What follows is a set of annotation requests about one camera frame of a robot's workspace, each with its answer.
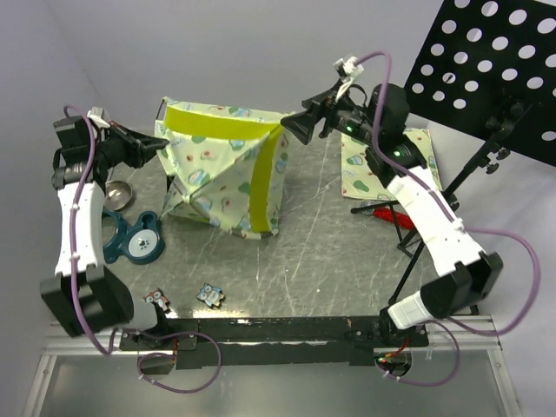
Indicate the red glitter microphone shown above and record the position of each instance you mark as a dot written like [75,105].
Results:
[388,214]

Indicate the teal double pet bowl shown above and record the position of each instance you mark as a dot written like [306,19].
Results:
[141,243]

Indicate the blue owl puzzle piece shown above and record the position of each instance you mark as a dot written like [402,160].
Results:
[211,296]

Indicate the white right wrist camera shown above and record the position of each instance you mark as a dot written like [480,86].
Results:
[348,70]

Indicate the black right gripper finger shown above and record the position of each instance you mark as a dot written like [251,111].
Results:
[315,103]
[301,125]

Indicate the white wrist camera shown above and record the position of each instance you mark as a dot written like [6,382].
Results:
[99,117]
[348,70]

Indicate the stainless steel pet bowl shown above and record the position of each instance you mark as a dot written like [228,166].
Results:
[119,195]

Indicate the red owl puzzle piece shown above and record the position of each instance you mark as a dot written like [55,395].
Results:
[158,298]

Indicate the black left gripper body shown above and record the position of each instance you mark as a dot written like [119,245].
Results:
[119,147]

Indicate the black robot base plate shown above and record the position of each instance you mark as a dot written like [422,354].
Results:
[354,340]

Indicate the black tent pole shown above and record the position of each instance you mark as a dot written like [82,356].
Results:
[172,197]

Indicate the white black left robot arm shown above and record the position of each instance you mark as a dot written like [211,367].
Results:
[83,294]

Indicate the black music stand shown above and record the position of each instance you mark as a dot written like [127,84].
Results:
[487,69]

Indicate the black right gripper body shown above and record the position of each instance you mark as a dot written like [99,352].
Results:
[350,120]

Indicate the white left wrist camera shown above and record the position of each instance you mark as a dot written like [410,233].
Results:
[99,117]

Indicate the green patterned pet tent fabric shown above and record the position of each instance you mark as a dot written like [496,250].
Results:
[230,163]

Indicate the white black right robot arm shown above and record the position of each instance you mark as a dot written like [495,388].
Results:
[466,272]

